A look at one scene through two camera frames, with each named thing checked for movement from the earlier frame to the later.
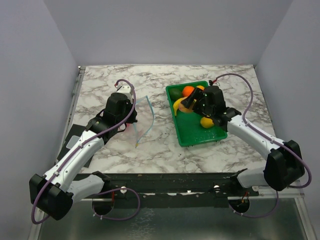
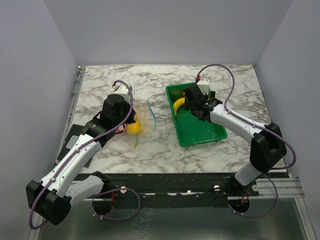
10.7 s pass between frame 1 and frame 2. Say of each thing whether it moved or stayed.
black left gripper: stayed
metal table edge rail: stayed
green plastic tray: stayed
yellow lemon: moved
